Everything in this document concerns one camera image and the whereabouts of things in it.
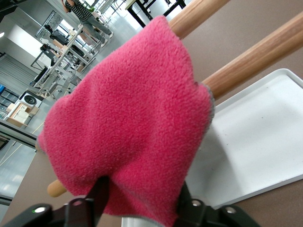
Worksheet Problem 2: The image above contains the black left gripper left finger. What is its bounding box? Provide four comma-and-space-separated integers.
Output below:
0, 176, 111, 227

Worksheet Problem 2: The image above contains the light wooden cabinet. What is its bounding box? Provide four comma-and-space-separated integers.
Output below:
5, 103, 33, 128

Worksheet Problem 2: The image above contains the white drum appliance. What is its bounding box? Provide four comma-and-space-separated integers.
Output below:
18, 91, 43, 107

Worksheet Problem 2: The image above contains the person in striped shirt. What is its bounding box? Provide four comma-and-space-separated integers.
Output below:
63, 0, 114, 47

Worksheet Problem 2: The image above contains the metal shelving rack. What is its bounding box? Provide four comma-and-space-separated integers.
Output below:
30, 23, 97, 95

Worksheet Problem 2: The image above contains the grey table edge rail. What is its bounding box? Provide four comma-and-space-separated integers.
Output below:
0, 122, 39, 149

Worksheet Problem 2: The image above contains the black frame table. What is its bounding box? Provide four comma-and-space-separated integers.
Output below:
125, 0, 187, 27

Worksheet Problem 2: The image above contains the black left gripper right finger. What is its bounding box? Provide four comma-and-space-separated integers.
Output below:
175, 182, 261, 227

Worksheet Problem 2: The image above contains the white rack base tray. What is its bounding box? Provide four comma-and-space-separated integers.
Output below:
187, 68, 303, 210

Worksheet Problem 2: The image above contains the pink fleece cloth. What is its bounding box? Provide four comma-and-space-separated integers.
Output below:
35, 15, 216, 227

